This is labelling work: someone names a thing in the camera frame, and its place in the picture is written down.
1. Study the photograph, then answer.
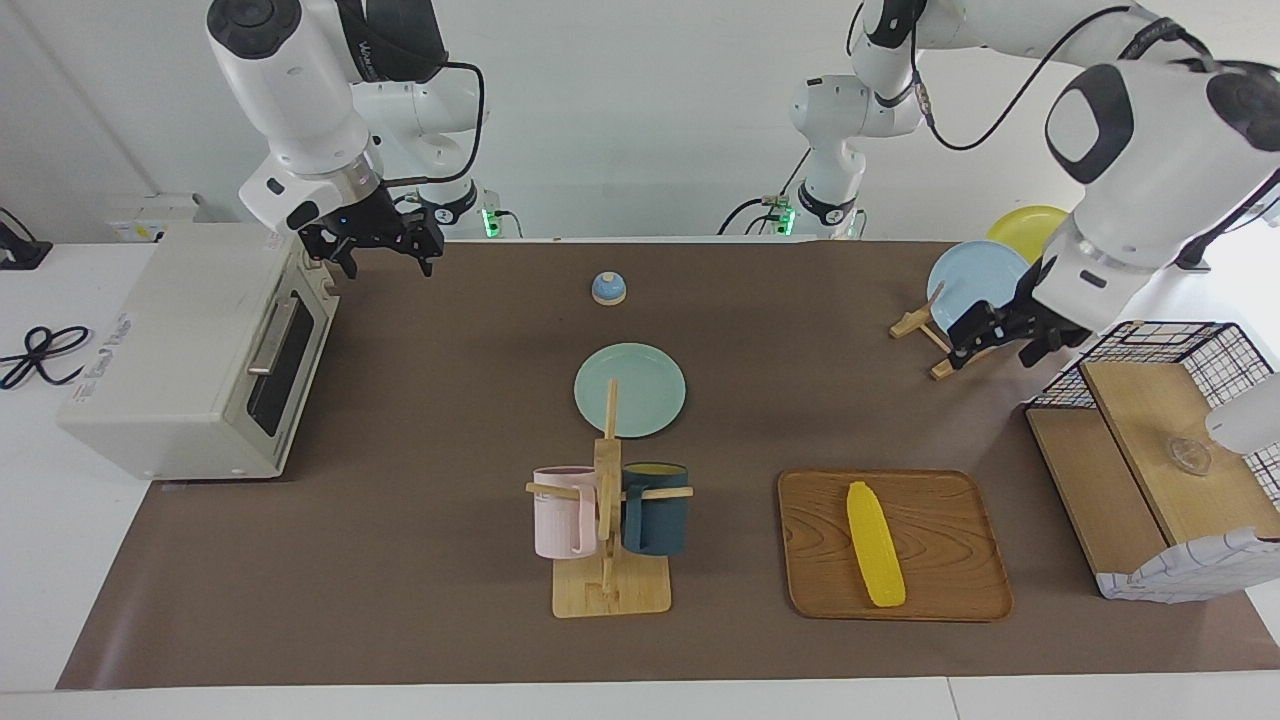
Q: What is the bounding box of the glass oven door with handle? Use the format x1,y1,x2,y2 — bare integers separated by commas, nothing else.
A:
225,262,339,477

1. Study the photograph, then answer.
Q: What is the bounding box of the yellow corn cob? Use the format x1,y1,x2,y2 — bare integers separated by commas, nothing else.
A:
846,481,907,608

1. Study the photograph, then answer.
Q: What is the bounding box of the light green plate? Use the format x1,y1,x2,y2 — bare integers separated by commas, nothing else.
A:
574,343,688,439

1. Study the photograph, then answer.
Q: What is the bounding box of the white toaster oven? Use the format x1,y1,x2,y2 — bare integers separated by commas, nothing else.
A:
57,222,339,481

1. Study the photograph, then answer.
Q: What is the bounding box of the wooden plate rack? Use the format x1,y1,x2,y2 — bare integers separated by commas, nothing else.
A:
890,285,1011,381

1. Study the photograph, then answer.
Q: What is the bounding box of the light blue plate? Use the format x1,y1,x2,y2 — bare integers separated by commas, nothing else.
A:
927,240,1031,331

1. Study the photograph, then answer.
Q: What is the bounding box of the yellow plate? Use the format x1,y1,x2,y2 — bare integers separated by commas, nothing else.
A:
987,205,1071,263

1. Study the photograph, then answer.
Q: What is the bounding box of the brown table mat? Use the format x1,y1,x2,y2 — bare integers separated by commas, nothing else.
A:
57,240,1280,691

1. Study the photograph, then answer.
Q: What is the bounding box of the brown wooden tray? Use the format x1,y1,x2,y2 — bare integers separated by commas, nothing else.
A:
778,469,1015,623

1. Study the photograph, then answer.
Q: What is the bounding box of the white rounded object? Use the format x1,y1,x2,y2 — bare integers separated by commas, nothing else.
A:
1205,372,1280,456

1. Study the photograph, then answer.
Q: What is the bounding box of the white checked cloth liner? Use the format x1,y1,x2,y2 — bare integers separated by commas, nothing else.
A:
1097,527,1280,603

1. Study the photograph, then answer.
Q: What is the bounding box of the pink mug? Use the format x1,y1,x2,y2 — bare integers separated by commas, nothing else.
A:
532,466,599,560

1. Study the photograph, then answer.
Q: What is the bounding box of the black desk clamp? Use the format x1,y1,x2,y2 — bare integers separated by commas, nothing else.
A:
0,207,53,271

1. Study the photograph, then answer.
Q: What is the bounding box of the dark blue mug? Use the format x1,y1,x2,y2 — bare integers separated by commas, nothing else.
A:
620,461,690,557

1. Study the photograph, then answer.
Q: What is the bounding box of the wooden mug tree stand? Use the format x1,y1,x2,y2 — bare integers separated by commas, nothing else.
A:
526,378,694,619

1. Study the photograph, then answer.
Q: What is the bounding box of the black base cable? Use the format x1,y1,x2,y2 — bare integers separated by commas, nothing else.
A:
480,193,523,241
716,150,813,237

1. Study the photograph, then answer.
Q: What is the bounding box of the wooden shelf with wire basket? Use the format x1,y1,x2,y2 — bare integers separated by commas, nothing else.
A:
1024,321,1280,602

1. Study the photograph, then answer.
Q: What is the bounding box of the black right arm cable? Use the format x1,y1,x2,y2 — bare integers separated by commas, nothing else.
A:
385,60,486,191

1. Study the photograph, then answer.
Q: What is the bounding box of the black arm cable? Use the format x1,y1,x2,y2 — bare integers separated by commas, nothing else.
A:
385,60,486,191
905,5,1216,153

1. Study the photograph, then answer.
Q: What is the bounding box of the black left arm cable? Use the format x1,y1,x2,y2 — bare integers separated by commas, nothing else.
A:
905,5,1216,153

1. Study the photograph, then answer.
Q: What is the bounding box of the white wall socket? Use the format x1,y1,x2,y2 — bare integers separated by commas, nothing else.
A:
108,195,201,244

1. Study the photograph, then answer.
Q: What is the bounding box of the black coiled power cable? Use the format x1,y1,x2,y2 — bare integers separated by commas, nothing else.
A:
0,326,93,391

